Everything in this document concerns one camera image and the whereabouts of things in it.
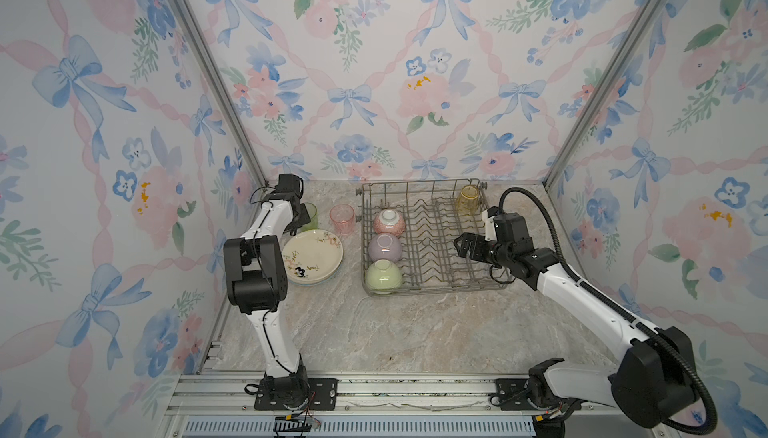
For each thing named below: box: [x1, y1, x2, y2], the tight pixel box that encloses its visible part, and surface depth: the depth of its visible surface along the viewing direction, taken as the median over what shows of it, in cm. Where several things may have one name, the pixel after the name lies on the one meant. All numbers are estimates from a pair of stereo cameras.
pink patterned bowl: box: [374, 209, 406, 237], surface depth 105 cm
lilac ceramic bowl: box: [368, 233, 402, 263], surface depth 97 cm
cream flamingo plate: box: [281, 229, 344, 283], surface depth 98 cm
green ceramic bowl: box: [365, 258, 402, 295], surface depth 90 cm
